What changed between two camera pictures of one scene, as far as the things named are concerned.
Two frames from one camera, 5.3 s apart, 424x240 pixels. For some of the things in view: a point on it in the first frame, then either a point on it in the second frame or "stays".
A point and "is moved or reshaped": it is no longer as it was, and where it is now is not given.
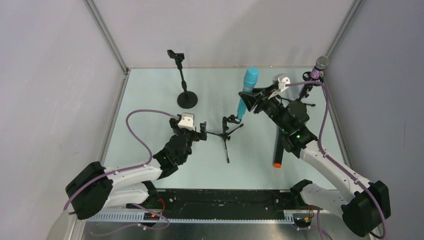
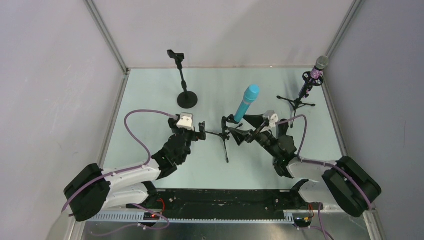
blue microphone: x=250 y=78 is moved or reshaped
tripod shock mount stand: x=305 y=91 stays
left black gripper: x=192 y=134 stays
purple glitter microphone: x=317 y=70 stays
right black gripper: x=259 y=102 -> x=255 y=134
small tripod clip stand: x=225 y=135 stays
